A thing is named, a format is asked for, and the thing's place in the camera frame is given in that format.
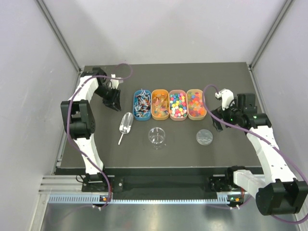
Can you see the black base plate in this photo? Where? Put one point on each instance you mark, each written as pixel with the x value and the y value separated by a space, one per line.
pixel 161 187

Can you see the clear plastic jar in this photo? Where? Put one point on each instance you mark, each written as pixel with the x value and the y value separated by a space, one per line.
pixel 157 138

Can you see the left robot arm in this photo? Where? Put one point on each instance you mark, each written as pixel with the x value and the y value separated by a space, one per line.
pixel 78 118

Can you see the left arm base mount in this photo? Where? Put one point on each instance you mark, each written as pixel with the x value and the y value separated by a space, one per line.
pixel 93 183

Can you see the beige tray of gummies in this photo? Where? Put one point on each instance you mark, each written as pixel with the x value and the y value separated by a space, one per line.
pixel 196 110

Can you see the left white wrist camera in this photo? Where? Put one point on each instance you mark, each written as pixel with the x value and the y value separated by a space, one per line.
pixel 115 82

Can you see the orange tray of candies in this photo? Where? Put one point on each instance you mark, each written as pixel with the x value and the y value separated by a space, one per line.
pixel 160 104

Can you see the clear jar lid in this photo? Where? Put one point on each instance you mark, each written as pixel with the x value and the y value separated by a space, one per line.
pixel 204 137

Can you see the pink tray of star candies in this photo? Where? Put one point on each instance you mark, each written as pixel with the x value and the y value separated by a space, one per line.
pixel 178 106

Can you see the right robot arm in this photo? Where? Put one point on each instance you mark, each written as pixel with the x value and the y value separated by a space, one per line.
pixel 280 192

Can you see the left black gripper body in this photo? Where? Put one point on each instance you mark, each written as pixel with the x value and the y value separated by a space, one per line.
pixel 111 97

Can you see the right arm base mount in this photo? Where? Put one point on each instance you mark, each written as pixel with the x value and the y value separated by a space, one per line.
pixel 225 183

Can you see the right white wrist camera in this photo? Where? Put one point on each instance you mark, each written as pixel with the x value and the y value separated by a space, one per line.
pixel 227 98

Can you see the blue tray of lollipops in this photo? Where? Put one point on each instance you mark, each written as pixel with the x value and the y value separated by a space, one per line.
pixel 142 102

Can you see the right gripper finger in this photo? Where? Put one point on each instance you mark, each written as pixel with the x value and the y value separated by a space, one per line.
pixel 216 113
pixel 217 125

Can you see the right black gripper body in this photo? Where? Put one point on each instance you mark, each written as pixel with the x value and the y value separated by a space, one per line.
pixel 231 115

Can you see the slotted cable duct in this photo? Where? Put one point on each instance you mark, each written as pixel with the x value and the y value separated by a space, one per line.
pixel 223 199

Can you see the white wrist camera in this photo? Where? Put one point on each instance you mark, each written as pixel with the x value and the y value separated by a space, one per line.
pixel 227 98
pixel 115 82

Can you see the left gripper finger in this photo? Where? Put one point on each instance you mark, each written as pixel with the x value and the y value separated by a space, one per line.
pixel 116 100
pixel 111 103

